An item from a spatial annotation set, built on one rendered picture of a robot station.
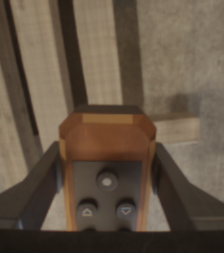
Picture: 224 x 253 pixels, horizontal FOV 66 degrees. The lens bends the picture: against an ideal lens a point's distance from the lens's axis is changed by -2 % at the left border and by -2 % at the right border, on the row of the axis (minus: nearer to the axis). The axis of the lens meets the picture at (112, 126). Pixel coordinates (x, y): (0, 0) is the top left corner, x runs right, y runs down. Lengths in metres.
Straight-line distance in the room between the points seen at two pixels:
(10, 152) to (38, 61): 0.30
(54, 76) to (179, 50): 0.47
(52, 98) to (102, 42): 0.21
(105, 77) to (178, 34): 0.37
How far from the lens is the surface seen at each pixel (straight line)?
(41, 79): 0.54
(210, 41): 0.81
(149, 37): 0.73
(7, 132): 0.63
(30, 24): 0.56
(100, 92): 0.51
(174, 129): 0.68
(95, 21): 0.52
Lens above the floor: 0.71
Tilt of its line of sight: 73 degrees down
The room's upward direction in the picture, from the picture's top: 178 degrees clockwise
